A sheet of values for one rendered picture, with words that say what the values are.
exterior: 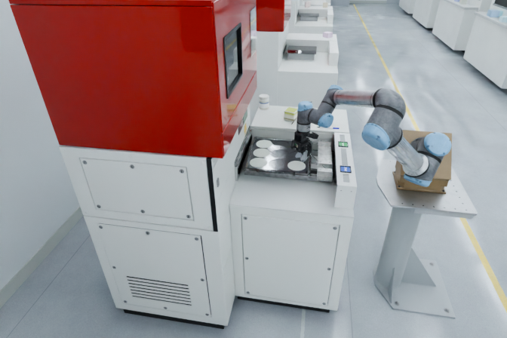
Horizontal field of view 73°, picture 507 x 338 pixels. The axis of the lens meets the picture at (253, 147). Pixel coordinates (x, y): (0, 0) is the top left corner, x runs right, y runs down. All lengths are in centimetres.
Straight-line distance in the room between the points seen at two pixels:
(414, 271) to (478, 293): 44
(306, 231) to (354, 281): 83
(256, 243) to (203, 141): 78
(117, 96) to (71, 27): 28
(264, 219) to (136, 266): 73
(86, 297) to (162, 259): 88
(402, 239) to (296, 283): 68
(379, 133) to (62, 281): 229
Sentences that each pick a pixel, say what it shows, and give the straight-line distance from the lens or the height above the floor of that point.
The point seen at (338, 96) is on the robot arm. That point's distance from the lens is 170.
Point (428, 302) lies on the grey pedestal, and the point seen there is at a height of 1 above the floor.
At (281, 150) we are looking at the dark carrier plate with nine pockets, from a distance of 206.
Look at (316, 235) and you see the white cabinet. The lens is 184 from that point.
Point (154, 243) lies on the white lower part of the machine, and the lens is 184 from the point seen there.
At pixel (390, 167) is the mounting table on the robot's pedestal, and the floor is 82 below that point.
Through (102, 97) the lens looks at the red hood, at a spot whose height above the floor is 146.
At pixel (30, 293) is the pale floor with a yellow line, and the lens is 287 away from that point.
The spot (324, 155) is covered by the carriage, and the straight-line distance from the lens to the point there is 208.
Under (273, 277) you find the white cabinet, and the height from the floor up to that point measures 31.
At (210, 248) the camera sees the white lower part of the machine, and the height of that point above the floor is 70.
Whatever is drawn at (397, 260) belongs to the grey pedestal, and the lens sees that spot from 238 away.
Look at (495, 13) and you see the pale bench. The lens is 716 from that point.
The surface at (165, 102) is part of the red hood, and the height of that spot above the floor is 146.
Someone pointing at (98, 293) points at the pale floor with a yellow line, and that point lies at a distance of 266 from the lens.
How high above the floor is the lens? 196
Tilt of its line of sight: 31 degrees down
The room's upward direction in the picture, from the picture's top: 1 degrees counter-clockwise
